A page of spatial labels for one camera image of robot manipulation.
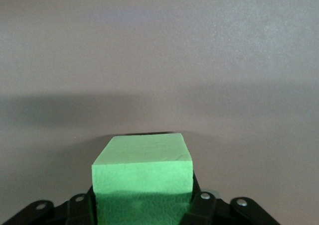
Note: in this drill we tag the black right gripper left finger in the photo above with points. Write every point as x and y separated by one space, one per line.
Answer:
74 212

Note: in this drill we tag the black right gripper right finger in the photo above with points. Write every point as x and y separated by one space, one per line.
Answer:
207 210

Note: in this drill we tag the green foam block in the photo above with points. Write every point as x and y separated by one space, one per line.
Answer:
142 175

